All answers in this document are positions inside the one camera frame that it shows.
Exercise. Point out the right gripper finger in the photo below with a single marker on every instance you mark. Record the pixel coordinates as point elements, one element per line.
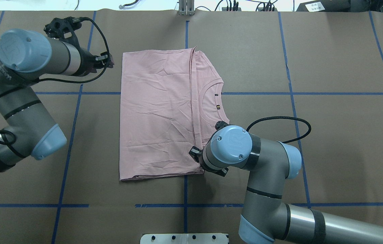
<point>196,154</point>
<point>219,171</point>

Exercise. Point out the aluminium frame post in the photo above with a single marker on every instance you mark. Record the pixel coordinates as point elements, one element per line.
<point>186,7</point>

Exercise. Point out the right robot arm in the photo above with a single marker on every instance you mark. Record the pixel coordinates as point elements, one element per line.
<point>265,217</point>

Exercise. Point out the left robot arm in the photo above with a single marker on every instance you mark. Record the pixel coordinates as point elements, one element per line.
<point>26,127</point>

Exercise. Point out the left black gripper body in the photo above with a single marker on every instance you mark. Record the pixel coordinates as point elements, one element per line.
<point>86,63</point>

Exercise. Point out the pink Snoopy t-shirt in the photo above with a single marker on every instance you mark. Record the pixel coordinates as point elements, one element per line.
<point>170,102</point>

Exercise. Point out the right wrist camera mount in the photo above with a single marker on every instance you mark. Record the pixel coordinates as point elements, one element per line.
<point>220,125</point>

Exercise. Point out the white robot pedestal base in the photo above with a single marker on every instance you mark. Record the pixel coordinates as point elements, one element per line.
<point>185,238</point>

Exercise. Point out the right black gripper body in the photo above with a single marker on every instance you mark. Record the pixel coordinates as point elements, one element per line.
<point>195,152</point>

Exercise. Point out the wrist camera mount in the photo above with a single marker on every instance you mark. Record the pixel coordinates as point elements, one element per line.
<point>220,125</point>
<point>64,30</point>

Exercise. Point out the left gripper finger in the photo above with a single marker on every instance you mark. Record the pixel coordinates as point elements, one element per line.
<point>103,64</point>
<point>103,57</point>

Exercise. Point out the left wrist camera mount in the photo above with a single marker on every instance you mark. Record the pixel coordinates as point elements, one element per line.
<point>64,30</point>

